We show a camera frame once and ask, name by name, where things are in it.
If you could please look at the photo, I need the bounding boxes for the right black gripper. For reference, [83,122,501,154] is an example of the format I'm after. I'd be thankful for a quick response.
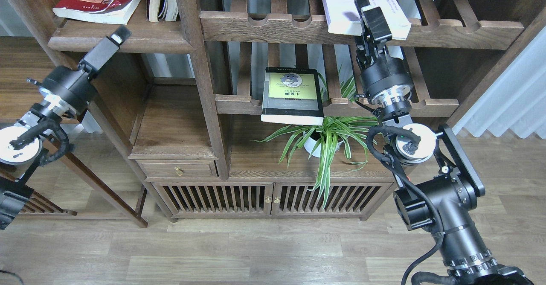
[354,0,413,106]

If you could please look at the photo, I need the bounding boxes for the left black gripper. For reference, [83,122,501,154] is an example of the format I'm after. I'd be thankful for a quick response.
[27,25,131,119]

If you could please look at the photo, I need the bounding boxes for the white and purple book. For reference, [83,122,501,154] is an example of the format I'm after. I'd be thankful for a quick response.
[322,0,411,40]

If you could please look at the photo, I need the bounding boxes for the red cover book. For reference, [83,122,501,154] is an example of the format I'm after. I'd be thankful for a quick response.
[52,0,141,25]

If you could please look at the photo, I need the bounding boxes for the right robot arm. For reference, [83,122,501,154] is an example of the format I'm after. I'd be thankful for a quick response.
[354,0,531,285]

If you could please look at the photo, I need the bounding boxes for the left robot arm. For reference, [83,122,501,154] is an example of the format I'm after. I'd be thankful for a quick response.
[0,25,131,230]

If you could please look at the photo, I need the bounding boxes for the upright cream books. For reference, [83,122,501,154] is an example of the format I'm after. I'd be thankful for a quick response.
[146,0,179,22]

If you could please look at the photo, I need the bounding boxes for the wooden side table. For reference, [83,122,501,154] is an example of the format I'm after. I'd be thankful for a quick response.
[1,37,148,234]

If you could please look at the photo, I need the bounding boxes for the black and green book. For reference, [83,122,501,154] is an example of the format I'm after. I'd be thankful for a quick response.
[261,67,324,126]

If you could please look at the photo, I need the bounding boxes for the spider plant in white pot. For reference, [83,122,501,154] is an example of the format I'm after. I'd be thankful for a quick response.
[253,65,384,209]

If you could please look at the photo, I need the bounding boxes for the brass drawer knob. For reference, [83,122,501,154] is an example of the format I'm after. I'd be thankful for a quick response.
[175,167,184,176]

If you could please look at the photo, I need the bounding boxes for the dark wooden bookshelf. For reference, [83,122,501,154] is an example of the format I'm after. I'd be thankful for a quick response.
[0,0,546,224]

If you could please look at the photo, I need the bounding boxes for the white curtain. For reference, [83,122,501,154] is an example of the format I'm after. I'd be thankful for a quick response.
[452,29,546,139]

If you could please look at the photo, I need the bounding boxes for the brass cabinet door knobs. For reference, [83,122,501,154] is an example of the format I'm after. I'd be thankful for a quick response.
[264,196,281,204]

